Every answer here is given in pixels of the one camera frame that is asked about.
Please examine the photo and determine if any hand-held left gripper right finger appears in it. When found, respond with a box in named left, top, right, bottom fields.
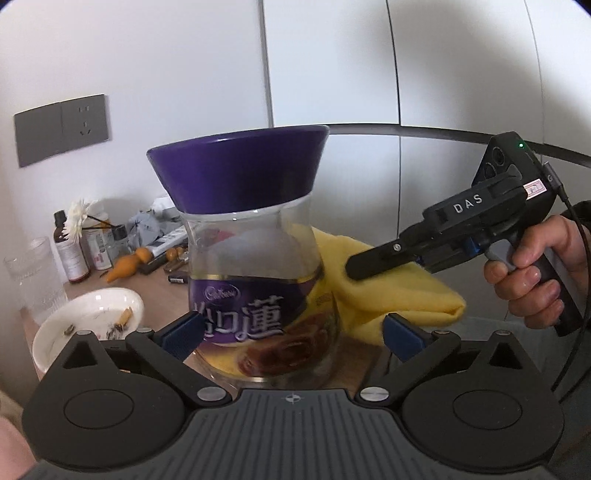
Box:
left=355, top=313, right=543, bottom=408

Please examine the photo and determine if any yellow cleaning cloth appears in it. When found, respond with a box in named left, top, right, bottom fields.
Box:
left=305, top=226, right=468, bottom=346

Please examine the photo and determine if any purple jar lid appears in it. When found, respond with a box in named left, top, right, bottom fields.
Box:
left=146, top=124, right=331, bottom=215

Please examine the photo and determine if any glass jar with purple label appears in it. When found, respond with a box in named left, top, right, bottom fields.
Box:
left=179, top=193, right=346, bottom=393

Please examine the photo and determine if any orange gourd ornament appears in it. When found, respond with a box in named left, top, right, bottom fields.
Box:
left=106, top=247, right=153, bottom=284

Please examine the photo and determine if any white ceramic bowl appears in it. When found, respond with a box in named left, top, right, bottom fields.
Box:
left=32, top=287, right=146, bottom=376

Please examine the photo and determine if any crumpled grey cloth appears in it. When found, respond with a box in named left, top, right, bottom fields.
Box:
left=126, top=207, right=184, bottom=251

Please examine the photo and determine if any clear ribbed glass tumbler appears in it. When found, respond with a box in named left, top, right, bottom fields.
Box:
left=4, top=236, right=69, bottom=325

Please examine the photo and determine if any white wardrobe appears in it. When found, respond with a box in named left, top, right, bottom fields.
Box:
left=259, top=0, right=591, bottom=160

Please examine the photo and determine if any small dark reed diffuser bottle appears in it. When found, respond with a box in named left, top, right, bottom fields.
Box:
left=88, top=215, right=131, bottom=269

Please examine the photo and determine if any person's right hand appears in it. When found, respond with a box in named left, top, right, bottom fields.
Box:
left=483, top=213, right=591, bottom=330

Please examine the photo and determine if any white daisy flower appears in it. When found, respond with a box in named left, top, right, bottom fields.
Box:
left=67, top=199, right=100, bottom=241

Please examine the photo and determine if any grey wall socket panel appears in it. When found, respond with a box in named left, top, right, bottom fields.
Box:
left=14, top=93, right=112, bottom=168

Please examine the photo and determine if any small brown gourd ornament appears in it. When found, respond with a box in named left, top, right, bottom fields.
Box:
left=164, top=248, right=188, bottom=274

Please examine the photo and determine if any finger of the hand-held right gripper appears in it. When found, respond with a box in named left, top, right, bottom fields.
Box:
left=346, top=225, right=435, bottom=282

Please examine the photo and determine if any white power strip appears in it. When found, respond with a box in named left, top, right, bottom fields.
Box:
left=147, top=228, right=190, bottom=258

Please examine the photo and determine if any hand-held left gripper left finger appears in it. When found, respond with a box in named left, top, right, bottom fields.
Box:
left=46, top=311, right=230, bottom=409

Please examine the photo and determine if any brown bottle with white label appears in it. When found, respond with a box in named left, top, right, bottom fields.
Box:
left=52, top=210, right=91, bottom=285

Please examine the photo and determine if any white labelled jar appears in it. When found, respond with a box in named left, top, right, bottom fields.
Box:
left=83, top=212, right=114, bottom=271

